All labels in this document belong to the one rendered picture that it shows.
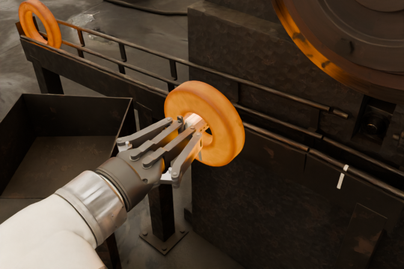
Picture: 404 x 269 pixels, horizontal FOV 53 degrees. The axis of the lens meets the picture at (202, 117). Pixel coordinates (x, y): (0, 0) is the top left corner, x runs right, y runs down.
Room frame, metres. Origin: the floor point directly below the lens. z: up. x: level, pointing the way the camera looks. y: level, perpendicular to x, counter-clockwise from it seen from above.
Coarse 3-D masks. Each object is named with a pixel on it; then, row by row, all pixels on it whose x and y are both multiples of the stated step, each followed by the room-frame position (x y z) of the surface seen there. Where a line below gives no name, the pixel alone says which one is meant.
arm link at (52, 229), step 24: (24, 216) 0.30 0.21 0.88; (48, 216) 0.30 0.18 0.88; (72, 216) 0.31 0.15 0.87; (0, 240) 0.27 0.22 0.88; (24, 240) 0.27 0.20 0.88; (48, 240) 0.27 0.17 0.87; (72, 240) 0.28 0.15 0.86; (0, 264) 0.24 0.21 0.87; (24, 264) 0.25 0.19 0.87; (48, 264) 0.25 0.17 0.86; (72, 264) 0.26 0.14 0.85; (96, 264) 0.27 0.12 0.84
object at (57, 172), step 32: (32, 96) 0.78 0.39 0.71; (64, 96) 0.77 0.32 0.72; (96, 96) 0.77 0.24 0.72; (0, 128) 0.67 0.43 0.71; (32, 128) 0.78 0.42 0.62; (64, 128) 0.77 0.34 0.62; (96, 128) 0.77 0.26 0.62; (128, 128) 0.70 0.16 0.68; (0, 160) 0.63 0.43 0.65; (32, 160) 0.69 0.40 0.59; (64, 160) 0.69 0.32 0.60; (96, 160) 0.68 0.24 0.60; (0, 192) 0.59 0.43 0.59; (32, 192) 0.59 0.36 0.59
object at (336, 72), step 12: (276, 0) 0.66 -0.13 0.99; (276, 12) 0.66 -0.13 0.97; (288, 12) 0.65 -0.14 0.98; (288, 24) 0.65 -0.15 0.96; (300, 36) 0.63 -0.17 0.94; (300, 48) 0.63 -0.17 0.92; (312, 48) 0.61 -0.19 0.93; (312, 60) 0.61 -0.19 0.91; (324, 60) 0.60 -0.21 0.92; (336, 72) 0.58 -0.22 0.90; (348, 84) 0.57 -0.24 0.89; (360, 84) 0.56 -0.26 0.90; (372, 84) 0.54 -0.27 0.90; (372, 96) 0.54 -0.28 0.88; (384, 96) 0.53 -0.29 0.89; (396, 96) 0.52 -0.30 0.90
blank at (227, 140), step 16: (192, 80) 0.56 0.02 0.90; (176, 96) 0.55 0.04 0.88; (192, 96) 0.52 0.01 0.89; (208, 96) 0.51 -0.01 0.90; (224, 96) 0.52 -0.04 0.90; (176, 112) 0.55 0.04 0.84; (192, 112) 0.53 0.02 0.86; (208, 112) 0.50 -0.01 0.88; (224, 112) 0.50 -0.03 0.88; (224, 128) 0.48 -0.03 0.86; (240, 128) 0.49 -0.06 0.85; (208, 144) 0.51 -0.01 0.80; (224, 144) 0.49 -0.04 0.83; (240, 144) 0.49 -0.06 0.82; (208, 160) 0.51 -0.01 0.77; (224, 160) 0.49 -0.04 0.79
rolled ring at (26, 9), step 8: (32, 0) 1.27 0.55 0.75; (24, 8) 1.28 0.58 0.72; (32, 8) 1.24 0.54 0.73; (40, 8) 1.23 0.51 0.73; (48, 8) 1.25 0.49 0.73; (24, 16) 1.29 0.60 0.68; (40, 16) 1.22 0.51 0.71; (48, 16) 1.22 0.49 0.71; (24, 24) 1.29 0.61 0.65; (32, 24) 1.31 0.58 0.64; (48, 24) 1.21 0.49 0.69; (56, 24) 1.22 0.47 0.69; (32, 32) 1.29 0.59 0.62; (48, 32) 1.21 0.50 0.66; (56, 32) 1.21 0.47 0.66; (40, 40) 1.28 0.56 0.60; (48, 40) 1.22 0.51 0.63; (56, 40) 1.21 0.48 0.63
